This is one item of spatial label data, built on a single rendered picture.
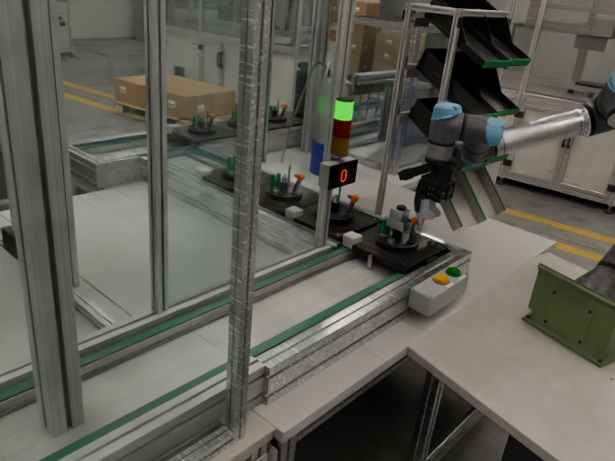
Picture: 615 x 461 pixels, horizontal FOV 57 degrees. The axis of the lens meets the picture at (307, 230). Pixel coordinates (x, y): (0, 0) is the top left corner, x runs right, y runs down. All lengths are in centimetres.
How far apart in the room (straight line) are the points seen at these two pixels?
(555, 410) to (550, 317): 33
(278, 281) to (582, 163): 448
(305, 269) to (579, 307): 74
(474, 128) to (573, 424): 76
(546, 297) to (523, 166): 421
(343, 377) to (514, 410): 39
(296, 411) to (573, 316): 80
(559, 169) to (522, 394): 443
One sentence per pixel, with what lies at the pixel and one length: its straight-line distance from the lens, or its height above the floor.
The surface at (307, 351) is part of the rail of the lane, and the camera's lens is 130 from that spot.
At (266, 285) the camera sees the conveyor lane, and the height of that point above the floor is 94.
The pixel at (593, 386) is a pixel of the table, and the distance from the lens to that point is 161.
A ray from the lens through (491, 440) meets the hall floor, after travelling 267.
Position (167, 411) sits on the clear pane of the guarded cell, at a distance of 104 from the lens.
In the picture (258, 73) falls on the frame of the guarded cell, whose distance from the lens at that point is 88.
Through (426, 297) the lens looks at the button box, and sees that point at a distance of 157.
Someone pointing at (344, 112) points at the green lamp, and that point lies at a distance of 157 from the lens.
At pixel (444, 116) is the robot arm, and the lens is 160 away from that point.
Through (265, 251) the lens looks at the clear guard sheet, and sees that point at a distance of 157.
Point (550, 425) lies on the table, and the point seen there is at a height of 86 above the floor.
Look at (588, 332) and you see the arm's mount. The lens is 167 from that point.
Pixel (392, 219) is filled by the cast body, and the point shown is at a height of 105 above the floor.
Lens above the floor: 171
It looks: 24 degrees down
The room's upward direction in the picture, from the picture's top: 6 degrees clockwise
